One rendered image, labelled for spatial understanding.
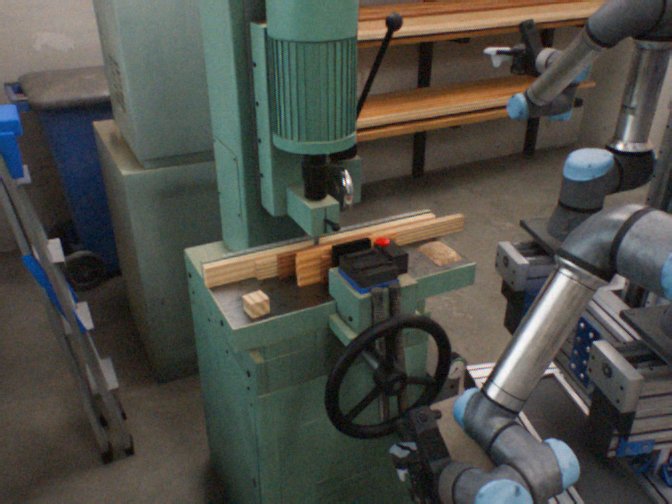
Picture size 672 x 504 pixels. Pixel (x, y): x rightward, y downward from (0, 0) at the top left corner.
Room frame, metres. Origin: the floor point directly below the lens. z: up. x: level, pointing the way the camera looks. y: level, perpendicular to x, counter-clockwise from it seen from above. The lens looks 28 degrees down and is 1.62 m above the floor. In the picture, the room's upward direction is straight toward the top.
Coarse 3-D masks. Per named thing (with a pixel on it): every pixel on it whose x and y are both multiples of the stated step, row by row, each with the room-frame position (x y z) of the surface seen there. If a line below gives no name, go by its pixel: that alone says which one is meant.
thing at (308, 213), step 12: (288, 192) 1.33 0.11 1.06; (300, 192) 1.31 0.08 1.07; (288, 204) 1.33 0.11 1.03; (300, 204) 1.27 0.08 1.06; (312, 204) 1.24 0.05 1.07; (324, 204) 1.24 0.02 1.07; (336, 204) 1.25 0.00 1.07; (300, 216) 1.27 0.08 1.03; (312, 216) 1.22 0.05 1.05; (324, 216) 1.24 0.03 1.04; (336, 216) 1.25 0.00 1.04; (312, 228) 1.22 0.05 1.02; (324, 228) 1.24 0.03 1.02
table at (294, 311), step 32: (416, 256) 1.32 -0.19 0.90; (224, 288) 1.17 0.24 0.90; (256, 288) 1.17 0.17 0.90; (288, 288) 1.17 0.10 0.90; (320, 288) 1.17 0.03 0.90; (448, 288) 1.25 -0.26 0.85; (224, 320) 1.07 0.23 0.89; (256, 320) 1.05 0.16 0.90; (288, 320) 1.07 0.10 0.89; (320, 320) 1.10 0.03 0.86
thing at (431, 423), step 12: (420, 408) 0.86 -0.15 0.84; (408, 420) 0.84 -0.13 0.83; (420, 420) 0.84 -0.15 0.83; (432, 420) 0.84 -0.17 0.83; (420, 432) 0.82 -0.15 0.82; (432, 432) 0.83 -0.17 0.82; (420, 444) 0.81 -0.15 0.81; (432, 444) 0.81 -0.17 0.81; (444, 444) 0.81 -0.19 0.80; (420, 456) 0.80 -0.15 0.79; (432, 456) 0.79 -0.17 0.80; (444, 456) 0.79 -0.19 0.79; (432, 468) 0.77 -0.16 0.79
